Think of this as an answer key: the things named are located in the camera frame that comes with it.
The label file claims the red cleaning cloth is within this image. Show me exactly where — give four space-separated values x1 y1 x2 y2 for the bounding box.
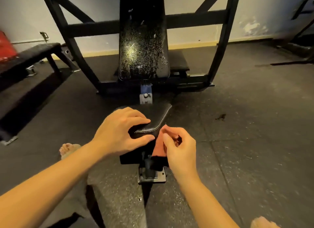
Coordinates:
152 124 182 160

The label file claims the person's left leg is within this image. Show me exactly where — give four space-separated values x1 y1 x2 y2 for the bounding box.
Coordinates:
39 159 105 228

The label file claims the black flat bench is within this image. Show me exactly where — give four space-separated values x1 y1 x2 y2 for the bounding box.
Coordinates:
0 42 81 93

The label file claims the blue seat adjuster bracket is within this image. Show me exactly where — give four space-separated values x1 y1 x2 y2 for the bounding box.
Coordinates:
139 83 153 105

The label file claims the person's right forearm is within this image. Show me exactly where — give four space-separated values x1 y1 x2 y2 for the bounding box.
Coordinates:
177 173 240 228

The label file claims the black gym machine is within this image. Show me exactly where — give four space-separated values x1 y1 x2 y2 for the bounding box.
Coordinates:
270 0 314 66

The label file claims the red bag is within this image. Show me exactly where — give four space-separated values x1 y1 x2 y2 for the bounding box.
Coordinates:
0 30 18 63

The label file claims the person's left hand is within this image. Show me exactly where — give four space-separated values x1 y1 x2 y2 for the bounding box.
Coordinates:
91 107 155 159

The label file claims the person's right hand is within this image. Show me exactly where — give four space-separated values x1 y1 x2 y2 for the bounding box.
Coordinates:
161 124 198 180

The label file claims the person's right foot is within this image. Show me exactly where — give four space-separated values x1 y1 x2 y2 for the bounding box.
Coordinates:
250 216 280 228

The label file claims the person's left forearm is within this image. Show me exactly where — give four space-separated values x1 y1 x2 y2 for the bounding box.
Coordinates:
0 141 105 228

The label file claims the worn black backrest pad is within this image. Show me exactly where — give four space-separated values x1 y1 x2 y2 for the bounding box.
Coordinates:
118 0 171 81

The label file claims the silver dumbbell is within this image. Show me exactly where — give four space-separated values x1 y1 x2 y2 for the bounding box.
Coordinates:
26 65 38 78

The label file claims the person's left foot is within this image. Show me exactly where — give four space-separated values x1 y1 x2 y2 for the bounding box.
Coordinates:
59 143 82 160

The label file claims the black padded seat cushion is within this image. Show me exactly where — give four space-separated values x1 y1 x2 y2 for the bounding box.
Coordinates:
115 102 173 140

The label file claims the black seat support post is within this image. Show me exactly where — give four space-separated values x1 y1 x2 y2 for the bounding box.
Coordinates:
119 139 170 184

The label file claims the person's foot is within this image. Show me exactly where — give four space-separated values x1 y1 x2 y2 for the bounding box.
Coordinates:
250 216 280 228
59 143 82 160

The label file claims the black metal machine frame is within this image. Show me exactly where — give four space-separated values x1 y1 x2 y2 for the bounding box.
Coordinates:
39 0 242 96

